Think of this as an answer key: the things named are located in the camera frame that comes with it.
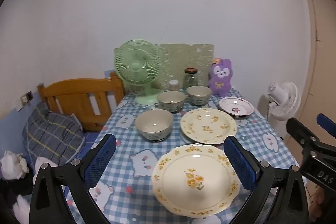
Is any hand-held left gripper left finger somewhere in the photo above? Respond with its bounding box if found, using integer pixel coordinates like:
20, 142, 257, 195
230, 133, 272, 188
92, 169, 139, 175
29, 133, 117, 224

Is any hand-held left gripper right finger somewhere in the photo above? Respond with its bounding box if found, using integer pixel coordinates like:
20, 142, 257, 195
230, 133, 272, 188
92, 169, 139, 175
223, 135, 309, 224

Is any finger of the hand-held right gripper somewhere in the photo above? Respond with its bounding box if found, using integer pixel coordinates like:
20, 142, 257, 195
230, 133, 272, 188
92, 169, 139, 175
317, 113, 336, 139
286, 118, 336, 159

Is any cream plate with yellow flowers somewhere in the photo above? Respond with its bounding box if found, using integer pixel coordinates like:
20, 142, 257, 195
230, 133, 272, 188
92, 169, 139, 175
151, 143, 241, 219
180, 108, 238, 145

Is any white plate with red rim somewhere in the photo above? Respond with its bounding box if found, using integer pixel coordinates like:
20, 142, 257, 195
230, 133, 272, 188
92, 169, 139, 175
219, 97, 255, 119

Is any floral ceramic bowl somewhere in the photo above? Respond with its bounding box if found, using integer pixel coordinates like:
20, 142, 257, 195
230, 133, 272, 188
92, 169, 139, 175
135, 109, 174, 142
187, 86, 213, 106
157, 91, 187, 112

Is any person's right hand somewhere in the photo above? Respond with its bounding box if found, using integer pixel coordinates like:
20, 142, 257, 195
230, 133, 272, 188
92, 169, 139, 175
310, 187, 327, 223

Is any blue bed sheet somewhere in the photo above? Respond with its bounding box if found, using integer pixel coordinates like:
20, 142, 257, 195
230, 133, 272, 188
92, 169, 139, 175
79, 131, 101, 159

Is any blue checked tablecloth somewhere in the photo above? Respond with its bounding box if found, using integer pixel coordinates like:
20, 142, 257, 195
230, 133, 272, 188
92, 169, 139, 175
63, 88, 307, 224

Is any white standing fan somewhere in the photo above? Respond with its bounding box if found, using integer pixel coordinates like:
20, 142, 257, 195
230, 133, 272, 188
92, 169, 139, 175
259, 81, 301, 140

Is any grey plaid pillow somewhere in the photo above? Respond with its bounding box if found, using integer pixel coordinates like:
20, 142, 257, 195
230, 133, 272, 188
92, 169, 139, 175
22, 102, 86, 165

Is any beige door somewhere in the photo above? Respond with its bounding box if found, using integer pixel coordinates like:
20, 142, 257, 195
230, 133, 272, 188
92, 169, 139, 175
297, 0, 336, 188

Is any orange wooden headboard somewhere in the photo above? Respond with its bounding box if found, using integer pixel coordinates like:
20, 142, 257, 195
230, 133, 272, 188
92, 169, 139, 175
37, 72, 126, 132

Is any purple plush bunny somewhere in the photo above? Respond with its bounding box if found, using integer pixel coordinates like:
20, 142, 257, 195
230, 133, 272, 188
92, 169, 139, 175
208, 57, 233, 97

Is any white crumpled cloth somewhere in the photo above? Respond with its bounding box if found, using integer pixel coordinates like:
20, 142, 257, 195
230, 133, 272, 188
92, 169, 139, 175
0, 151, 30, 180

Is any glass jar with dark lid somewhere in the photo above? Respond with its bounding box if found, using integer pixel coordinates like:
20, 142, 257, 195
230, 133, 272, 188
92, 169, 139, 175
184, 68, 199, 90

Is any green desk fan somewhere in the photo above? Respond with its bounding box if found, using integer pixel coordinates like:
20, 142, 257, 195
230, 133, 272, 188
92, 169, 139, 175
114, 39, 163, 105

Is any green printed mat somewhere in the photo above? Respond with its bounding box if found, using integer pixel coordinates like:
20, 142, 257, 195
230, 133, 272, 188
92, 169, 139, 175
113, 43, 214, 92

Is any wall socket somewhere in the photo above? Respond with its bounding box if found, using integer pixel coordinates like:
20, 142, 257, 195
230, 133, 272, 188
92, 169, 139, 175
20, 91, 33, 111

